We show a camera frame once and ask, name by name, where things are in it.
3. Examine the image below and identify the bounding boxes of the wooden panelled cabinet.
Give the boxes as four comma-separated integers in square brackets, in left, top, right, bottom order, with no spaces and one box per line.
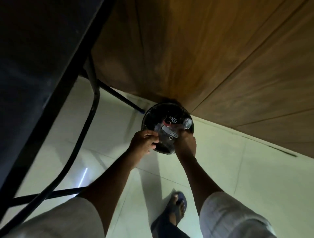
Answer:
[91,0,314,158]

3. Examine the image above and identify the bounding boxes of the person's left hand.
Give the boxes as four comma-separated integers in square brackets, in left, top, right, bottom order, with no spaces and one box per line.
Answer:
[128,130,159,154]

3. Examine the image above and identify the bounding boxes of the person's right hand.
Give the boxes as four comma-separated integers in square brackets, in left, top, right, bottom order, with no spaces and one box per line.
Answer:
[174,128,197,158]

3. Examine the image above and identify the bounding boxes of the black metal-framed table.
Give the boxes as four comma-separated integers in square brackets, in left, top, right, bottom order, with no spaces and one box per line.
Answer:
[0,0,145,237]

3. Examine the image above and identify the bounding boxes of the person's dark trousers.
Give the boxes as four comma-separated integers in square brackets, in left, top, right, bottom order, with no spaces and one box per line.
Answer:
[151,222,191,238]

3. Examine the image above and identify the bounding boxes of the dark blue slipper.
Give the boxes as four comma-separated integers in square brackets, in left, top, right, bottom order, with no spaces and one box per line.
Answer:
[151,192,188,231]

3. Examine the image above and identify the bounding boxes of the person's left forearm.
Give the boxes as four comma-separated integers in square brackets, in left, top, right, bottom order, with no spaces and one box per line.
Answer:
[78,149,141,236]

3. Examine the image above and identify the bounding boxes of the round black plastic-wrapped pan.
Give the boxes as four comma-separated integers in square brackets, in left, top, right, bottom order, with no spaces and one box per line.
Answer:
[141,102,195,155]

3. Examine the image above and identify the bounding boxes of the person's white shirt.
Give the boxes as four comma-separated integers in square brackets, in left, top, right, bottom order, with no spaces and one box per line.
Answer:
[2,191,277,238]

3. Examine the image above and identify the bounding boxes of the person's foot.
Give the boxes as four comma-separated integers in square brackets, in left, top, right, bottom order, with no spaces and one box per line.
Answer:
[168,193,186,226]

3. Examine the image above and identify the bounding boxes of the person's right forearm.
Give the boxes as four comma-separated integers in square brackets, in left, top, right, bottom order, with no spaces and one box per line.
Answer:
[176,155,224,213]

